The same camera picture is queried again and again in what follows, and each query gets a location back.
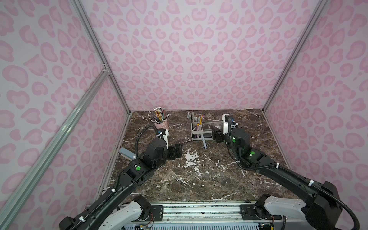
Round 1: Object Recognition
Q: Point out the aluminium frame rail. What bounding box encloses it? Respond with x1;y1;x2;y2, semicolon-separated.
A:
77;201;331;230

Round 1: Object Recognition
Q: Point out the grey blue toothbrush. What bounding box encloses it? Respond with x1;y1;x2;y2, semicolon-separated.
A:
201;133;207;149

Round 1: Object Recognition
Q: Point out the coloured pencils bunch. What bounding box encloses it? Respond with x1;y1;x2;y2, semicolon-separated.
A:
148;107;167;124

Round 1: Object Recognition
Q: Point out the cream toothbrush holder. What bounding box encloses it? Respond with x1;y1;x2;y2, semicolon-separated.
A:
191;121;222;140

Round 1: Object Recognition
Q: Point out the pink pencil cup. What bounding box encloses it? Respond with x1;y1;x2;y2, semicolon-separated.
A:
155;120;169;130

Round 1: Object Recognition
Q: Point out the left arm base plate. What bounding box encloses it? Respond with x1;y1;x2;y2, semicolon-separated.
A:
139;205;164;221

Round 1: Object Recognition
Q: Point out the grey blue box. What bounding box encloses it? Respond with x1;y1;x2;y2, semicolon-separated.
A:
119;148;136;161

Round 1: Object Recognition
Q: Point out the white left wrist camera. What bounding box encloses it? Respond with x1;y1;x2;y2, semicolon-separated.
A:
157;128;169;148

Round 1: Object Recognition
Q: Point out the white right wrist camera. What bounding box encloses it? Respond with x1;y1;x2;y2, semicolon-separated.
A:
222;114;238;135

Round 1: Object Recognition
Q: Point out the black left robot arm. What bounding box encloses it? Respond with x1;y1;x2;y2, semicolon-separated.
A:
59;125;183;230

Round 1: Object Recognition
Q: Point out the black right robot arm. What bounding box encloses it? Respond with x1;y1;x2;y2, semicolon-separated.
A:
210;125;360;230

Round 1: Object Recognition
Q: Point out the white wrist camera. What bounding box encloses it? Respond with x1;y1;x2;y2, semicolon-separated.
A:
157;128;169;148
222;114;238;135

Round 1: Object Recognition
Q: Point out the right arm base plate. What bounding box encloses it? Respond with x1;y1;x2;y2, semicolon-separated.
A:
240;204;283;220

